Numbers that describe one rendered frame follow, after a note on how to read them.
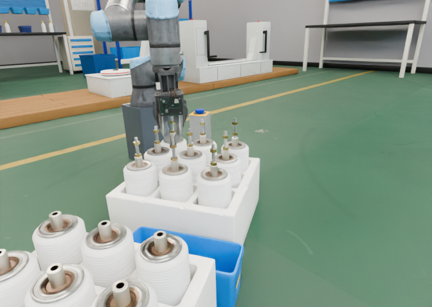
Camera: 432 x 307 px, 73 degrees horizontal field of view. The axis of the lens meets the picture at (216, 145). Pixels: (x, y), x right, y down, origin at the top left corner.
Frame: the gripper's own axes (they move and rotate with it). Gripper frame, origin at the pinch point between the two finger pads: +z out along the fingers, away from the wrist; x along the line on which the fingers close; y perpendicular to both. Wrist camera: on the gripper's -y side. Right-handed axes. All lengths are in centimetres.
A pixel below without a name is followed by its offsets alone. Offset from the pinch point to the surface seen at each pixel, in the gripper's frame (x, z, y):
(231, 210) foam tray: 14.0, 16.3, 13.8
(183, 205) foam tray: 1.6, 16.3, 8.6
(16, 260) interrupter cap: -27.8, 8.9, 32.7
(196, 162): 6.6, 10.2, -5.3
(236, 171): 18.5, 12.1, -0.8
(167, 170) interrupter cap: -2.2, 9.0, 1.1
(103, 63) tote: -114, 13, -456
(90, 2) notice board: -162, -101, -644
